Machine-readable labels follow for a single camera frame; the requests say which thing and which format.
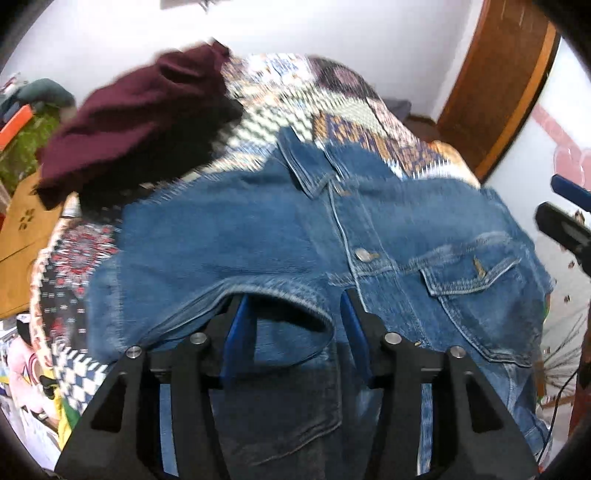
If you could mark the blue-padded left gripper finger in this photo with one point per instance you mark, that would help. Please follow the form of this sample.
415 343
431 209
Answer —
118 435

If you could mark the orange box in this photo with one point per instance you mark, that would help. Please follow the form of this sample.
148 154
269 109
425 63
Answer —
15 125

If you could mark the green patterned storage box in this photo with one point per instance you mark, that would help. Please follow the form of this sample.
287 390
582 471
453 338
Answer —
18 160

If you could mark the dark grey bag on floor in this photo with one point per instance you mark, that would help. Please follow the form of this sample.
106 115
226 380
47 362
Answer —
399 108

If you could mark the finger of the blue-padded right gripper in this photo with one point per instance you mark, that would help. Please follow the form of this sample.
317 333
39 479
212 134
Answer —
474 435
571 192

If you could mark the blue denim jacket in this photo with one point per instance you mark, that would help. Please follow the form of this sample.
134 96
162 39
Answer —
442 262

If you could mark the wooden lap desk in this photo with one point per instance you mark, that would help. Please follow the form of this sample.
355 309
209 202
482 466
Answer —
25 231

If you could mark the yellow duck blanket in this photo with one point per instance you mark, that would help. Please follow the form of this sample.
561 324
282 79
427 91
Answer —
67 419

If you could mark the patchwork patterned bedspread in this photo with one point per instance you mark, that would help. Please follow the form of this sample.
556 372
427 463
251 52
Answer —
325 103

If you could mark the maroon folded garment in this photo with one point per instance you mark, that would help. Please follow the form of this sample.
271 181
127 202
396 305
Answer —
153 124

